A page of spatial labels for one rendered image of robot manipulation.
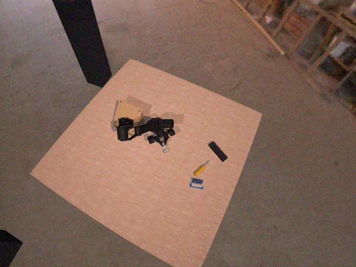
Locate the yellow-handled screwdriver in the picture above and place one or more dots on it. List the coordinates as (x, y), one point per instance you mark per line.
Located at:
(199, 170)

